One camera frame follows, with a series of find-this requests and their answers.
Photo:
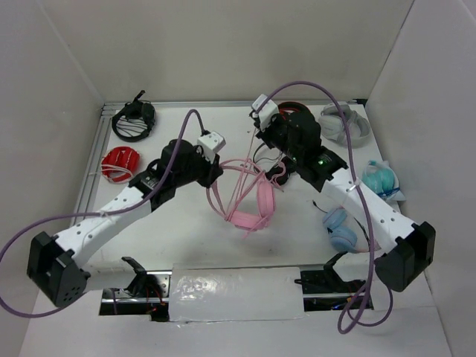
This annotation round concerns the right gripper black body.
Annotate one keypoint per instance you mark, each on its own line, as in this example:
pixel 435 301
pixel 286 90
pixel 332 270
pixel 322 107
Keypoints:
pixel 275 134

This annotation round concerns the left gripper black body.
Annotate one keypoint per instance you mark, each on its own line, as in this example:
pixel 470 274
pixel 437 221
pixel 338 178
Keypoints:
pixel 204 170

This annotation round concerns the pink wired headphones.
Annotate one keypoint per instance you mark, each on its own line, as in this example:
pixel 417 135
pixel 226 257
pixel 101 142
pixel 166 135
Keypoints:
pixel 252 178

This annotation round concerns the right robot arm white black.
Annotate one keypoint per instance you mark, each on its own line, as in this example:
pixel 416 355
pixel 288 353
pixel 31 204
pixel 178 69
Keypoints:
pixel 408 247

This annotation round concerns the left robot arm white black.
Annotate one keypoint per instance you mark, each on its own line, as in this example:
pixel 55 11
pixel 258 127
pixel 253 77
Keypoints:
pixel 56 263

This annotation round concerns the red black headphones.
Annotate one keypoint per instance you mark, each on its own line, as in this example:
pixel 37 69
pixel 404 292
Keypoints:
pixel 289 107

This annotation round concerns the black thin on-ear headphones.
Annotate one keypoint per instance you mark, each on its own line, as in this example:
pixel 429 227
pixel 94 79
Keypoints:
pixel 267 163

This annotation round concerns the white grey headphones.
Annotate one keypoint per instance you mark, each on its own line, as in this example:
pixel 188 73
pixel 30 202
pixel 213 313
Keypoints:
pixel 335 129

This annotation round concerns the red white headphones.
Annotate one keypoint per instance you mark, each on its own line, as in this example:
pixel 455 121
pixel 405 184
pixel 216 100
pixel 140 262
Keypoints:
pixel 120 164

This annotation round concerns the teal headphones in bag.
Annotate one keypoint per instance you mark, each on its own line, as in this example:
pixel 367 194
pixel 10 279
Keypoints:
pixel 382 180

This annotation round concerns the light blue headphones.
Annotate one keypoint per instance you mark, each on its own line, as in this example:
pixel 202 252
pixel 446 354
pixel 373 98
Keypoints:
pixel 341 237

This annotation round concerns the white taped front panel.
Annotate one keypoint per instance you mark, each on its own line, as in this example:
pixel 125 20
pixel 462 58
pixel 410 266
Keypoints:
pixel 240 294

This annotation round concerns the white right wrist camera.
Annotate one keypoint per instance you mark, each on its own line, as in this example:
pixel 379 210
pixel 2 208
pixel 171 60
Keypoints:
pixel 262 112

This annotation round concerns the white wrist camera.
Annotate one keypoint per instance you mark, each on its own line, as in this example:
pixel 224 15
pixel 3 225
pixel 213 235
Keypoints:
pixel 211 144
pixel 262 112

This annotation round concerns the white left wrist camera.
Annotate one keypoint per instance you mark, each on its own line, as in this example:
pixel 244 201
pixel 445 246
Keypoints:
pixel 211 144

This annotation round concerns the black headset with cable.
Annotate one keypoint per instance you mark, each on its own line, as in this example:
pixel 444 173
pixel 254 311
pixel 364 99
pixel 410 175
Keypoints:
pixel 135 121

